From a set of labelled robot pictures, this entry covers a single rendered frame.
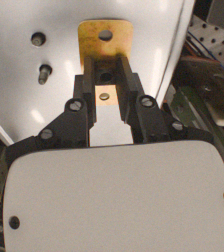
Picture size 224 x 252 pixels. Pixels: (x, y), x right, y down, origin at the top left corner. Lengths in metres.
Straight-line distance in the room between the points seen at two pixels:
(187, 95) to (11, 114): 0.20
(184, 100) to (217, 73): 0.09
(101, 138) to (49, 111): 0.08
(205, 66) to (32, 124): 0.25
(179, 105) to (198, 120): 0.03
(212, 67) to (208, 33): 0.30
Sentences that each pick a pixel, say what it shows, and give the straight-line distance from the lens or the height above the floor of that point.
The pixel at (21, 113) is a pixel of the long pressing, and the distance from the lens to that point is 0.19.
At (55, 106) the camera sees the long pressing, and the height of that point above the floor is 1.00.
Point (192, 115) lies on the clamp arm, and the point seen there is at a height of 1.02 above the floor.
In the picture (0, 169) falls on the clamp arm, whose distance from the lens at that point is 0.31.
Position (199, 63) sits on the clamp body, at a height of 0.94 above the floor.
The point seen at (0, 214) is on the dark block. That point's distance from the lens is 0.39.
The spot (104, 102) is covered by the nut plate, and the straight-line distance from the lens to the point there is 0.16.
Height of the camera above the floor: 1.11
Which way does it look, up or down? 35 degrees down
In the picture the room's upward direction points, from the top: 173 degrees clockwise
